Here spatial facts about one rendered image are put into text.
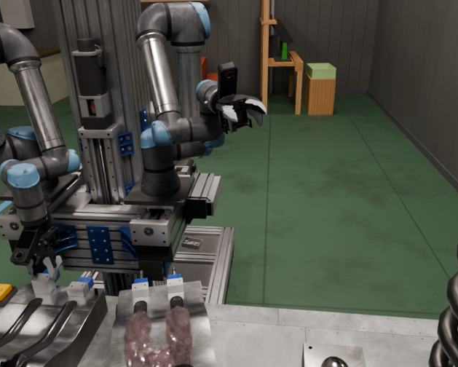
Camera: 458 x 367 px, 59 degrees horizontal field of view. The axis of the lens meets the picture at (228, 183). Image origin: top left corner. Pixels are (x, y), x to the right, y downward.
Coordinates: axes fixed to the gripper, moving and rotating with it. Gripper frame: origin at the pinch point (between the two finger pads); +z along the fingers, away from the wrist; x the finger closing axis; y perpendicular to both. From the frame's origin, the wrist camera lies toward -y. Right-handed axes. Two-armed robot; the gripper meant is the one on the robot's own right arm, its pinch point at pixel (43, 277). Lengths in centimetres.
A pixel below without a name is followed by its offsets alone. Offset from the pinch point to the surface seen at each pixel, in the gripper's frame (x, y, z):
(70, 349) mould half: -17.8, -20.0, 6.3
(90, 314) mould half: -17.8, -7.9, 5.5
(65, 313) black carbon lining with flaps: -10.6, -8.5, 5.2
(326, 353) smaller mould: -84, -14, 6
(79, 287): -11.9, -1.5, 1.6
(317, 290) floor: -98, 118, 92
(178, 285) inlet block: -40.0, 7.0, 5.1
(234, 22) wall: 19, 681, -38
